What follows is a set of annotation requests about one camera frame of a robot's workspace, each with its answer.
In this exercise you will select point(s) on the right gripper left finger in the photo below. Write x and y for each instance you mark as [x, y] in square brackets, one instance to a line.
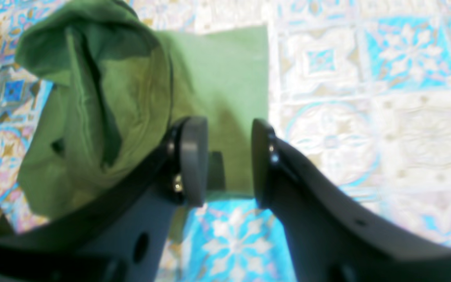
[119, 236]

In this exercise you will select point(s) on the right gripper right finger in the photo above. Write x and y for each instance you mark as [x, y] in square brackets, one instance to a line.
[330, 236]

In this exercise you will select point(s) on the green t-shirt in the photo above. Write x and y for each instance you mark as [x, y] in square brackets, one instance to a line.
[118, 85]

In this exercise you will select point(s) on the patterned tile tablecloth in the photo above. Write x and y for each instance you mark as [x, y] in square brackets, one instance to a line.
[361, 87]

